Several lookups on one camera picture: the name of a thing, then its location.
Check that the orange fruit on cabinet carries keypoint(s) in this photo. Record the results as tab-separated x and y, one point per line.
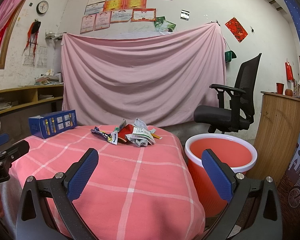
288	92

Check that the pink hanging sheet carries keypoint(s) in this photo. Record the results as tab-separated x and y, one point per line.
159	79

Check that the red plastic trash bucket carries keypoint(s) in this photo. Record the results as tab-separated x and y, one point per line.
213	160

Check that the red paper cup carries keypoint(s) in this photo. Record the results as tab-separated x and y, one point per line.
279	88

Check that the orange stick sachet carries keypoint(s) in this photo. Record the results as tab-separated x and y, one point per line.
156	136

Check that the red diamond wall poster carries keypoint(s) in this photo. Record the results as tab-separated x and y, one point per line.
236	29

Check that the green hanging dustpan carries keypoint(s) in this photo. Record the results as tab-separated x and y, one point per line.
229	55

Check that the stack of books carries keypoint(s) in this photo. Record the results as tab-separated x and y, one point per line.
49	78

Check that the red hanging decoration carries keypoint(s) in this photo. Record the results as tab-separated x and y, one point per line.
289	71

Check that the red tassel wall ornament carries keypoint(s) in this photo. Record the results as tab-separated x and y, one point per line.
32	36

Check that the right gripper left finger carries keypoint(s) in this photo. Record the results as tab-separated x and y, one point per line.
35	219

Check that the white paper wrapper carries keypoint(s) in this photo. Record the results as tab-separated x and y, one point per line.
140	135

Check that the wooden cabinet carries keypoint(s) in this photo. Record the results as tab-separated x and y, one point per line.
277	135

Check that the black office chair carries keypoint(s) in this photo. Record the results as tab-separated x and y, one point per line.
235	111

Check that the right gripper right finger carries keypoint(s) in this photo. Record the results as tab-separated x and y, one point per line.
253	208

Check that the blue purple snack wrapper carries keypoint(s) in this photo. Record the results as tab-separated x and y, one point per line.
111	138

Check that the wooden wall shelf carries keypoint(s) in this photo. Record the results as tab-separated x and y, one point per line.
29	96

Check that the pink checked tablecloth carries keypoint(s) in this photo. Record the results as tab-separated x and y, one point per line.
133	193

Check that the red wrapper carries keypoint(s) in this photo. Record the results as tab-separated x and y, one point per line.
128	129

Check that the round wall clock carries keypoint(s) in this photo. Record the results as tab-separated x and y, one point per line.
42	7

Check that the green photo poster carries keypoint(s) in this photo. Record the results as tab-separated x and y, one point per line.
162	25

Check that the blue cardboard box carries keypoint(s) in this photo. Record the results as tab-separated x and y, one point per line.
48	125

